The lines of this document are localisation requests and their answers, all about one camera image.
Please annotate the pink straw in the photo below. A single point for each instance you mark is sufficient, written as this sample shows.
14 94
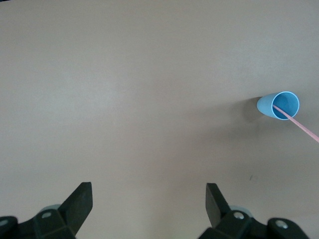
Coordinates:
301 125

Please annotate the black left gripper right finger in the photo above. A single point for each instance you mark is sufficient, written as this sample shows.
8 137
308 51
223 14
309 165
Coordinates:
224 224

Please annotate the blue cup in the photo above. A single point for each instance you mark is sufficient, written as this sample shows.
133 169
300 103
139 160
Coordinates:
265 105

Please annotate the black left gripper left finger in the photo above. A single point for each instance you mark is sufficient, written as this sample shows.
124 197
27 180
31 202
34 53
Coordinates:
62 221

